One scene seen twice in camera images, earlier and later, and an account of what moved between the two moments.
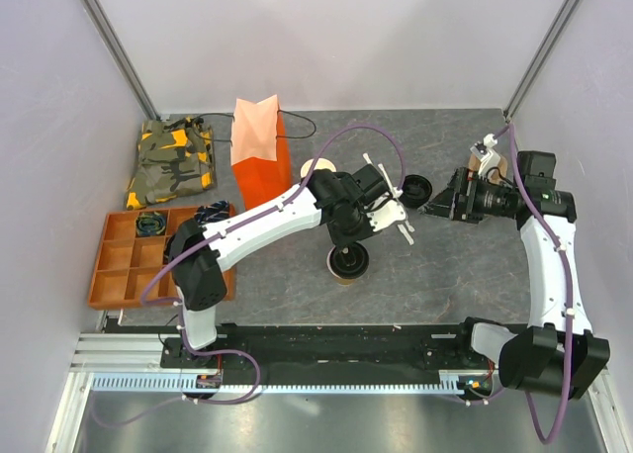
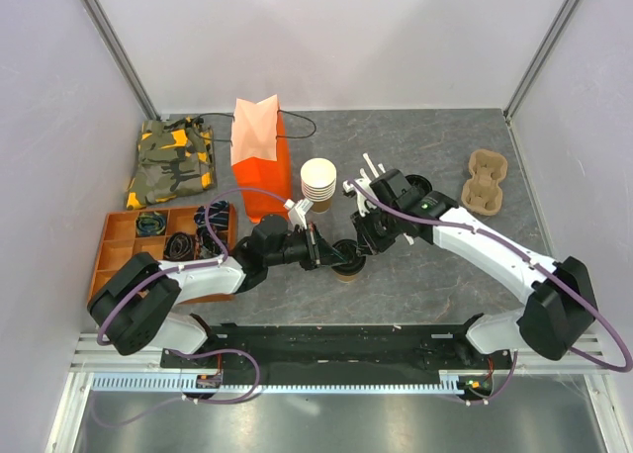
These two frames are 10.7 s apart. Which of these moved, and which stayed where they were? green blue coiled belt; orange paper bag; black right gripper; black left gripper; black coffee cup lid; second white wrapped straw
Moved: black left gripper; black right gripper
Stayed: second white wrapped straw; black coffee cup lid; green blue coiled belt; orange paper bag
